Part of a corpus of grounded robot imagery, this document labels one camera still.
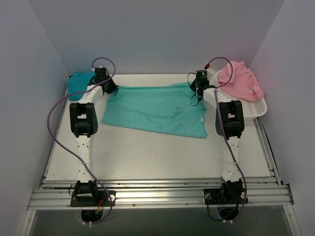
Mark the mint green t-shirt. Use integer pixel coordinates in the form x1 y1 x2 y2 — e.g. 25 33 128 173
101 83 208 139

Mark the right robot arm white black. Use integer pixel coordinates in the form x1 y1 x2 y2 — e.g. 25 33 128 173
189 70 245 203

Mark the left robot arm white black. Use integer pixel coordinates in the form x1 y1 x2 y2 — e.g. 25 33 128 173
69 66 118 206

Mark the folded teal blue t-shirt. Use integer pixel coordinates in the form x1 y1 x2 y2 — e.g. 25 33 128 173
67 72 95 94

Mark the pink t-shirt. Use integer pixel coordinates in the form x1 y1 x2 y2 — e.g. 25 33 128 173
217 61 264 102

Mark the white perforated plastic basket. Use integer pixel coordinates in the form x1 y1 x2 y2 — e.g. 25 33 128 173
209 71 267 120

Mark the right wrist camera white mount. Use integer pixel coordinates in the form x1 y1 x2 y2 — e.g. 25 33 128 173
204 63 216 80

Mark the right black loop cable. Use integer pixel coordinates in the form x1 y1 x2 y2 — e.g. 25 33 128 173
187 72 201 107

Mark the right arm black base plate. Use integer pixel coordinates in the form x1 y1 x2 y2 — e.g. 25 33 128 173
203 188 249 205

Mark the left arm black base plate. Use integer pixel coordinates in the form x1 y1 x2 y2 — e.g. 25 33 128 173
70 190 116 207

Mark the aluminium rail frame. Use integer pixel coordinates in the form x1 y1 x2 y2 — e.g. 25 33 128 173
29 105 293 209

